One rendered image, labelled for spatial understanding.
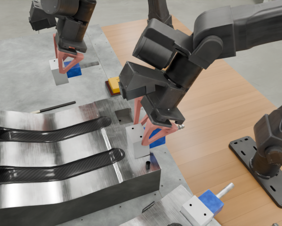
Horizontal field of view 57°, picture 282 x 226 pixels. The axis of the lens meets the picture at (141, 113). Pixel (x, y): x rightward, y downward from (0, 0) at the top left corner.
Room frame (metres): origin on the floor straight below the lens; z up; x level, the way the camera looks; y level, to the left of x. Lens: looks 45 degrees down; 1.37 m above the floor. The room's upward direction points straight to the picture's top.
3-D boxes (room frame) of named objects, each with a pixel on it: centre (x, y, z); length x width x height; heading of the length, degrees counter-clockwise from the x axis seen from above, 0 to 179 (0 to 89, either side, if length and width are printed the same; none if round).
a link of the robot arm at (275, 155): (0.37, -0.30, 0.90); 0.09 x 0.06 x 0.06; 170
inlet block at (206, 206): (0.25, -0.15, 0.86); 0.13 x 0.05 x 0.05; 127
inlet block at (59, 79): (0.61, 0.18, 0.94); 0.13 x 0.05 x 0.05; 111
